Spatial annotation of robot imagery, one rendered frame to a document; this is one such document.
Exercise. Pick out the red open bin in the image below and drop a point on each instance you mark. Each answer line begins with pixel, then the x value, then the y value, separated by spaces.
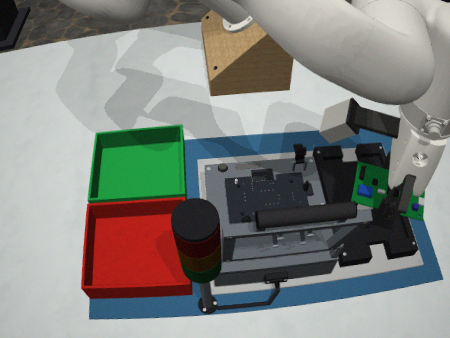
pixel 132 242

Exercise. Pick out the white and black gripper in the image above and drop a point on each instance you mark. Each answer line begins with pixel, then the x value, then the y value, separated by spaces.
pixel 407 167

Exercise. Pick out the green open-top bin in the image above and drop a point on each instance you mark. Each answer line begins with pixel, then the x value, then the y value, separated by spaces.
pixel 138 161

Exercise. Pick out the green circuit board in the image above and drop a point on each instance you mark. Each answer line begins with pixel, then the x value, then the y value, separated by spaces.
pixel 371 186

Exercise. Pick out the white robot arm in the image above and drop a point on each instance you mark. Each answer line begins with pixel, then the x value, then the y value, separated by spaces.
pixel 356 50

